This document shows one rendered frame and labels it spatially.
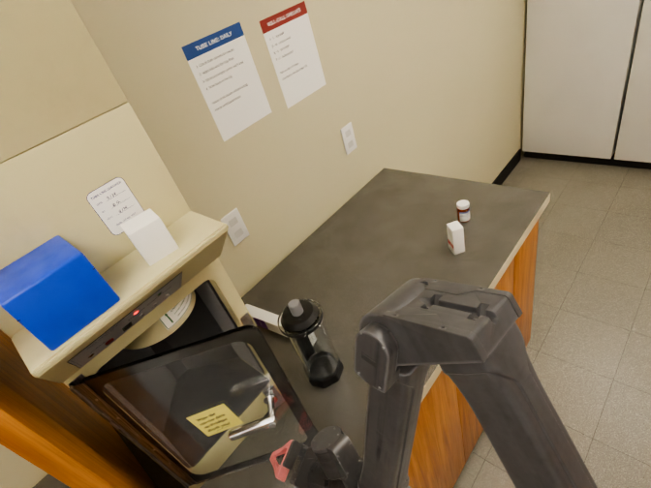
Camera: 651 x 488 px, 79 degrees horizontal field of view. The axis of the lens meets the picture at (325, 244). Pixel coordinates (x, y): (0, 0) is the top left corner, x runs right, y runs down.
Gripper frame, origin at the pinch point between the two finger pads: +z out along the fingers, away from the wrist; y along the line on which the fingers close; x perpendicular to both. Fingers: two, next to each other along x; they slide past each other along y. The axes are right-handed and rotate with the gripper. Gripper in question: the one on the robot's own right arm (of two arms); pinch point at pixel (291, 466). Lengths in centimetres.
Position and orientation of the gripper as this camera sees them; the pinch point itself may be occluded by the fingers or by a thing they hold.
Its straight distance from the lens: 91.5
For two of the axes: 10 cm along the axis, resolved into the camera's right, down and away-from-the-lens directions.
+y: -6.7, -6.2, -4.1
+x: -3.7, 7.5, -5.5
